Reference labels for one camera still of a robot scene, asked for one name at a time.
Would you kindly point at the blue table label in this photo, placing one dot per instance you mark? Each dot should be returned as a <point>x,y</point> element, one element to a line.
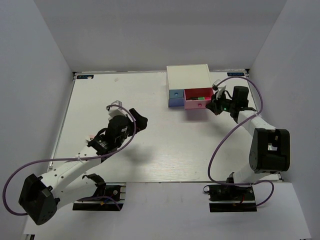
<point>85,77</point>
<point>235,74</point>

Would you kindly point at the light blue small drawer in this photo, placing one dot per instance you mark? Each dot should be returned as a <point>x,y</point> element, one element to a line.
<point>176,93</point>

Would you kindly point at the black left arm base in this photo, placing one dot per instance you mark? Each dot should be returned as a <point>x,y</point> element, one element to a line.
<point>109,198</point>

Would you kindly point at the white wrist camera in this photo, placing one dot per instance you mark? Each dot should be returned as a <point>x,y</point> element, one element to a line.
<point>115,110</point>
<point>218,88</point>

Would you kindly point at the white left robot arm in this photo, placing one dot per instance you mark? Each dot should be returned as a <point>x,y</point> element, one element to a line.
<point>41,196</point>

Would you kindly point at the white drawer cabinet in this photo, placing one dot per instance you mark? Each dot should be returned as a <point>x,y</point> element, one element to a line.
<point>194,76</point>

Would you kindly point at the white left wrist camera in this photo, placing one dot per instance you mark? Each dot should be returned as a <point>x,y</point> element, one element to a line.
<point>115,110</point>

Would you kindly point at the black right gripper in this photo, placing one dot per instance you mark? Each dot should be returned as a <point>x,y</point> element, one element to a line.
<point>215,106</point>

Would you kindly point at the blue wide drawer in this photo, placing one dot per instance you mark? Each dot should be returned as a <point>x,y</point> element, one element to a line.
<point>175,102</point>

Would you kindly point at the right blue table label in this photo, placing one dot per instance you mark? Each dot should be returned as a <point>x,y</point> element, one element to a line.
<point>235,74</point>

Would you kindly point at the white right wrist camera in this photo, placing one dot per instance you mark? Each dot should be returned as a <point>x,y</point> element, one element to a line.
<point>218,88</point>

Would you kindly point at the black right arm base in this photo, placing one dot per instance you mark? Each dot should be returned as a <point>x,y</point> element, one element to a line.
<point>230,199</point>

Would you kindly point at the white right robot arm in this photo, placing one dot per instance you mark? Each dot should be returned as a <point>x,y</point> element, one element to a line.
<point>269,152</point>

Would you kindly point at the green highlighter marker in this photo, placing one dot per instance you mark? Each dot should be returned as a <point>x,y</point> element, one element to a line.
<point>197,98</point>

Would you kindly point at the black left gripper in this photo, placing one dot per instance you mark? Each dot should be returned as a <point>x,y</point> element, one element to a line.
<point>141,121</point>

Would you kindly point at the left blue table label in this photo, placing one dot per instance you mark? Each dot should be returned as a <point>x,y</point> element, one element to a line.
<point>85,77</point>

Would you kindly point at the pink drawer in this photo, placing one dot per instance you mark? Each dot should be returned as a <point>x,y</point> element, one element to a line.
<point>197,92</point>

